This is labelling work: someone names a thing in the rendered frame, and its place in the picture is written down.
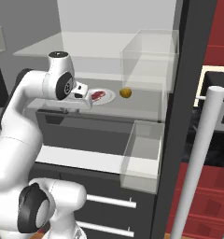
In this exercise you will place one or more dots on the large clear door bin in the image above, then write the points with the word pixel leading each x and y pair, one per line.
pixel 154 59

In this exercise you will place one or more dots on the red raw steak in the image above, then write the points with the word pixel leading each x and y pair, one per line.
pixel 97 95

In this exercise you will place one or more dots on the dark fridge door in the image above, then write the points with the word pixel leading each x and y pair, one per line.
pixel 179 102

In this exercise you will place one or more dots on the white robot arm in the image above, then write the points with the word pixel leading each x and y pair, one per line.
pixel 17 146

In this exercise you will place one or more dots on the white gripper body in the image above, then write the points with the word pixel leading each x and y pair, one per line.
pixel 82 102

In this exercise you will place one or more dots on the grey fridge shelf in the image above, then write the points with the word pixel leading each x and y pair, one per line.
pixel 138 107

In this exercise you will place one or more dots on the white round plate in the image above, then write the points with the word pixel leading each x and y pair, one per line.
pixel 109 96

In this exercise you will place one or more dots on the open fridge body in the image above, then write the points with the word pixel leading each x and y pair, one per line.
pixel 95 18

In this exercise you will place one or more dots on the small clear door bin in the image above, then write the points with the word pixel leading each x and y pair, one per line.
pixel 145 161

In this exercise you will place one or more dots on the dark freezer drawer front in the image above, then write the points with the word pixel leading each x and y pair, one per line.
pixel 117 186

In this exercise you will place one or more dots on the clear glass fridge shelf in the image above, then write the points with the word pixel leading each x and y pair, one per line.
pixel 92 45

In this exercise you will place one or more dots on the yellow-brown round fruit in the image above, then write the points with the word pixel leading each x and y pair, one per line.
pixel 125 92

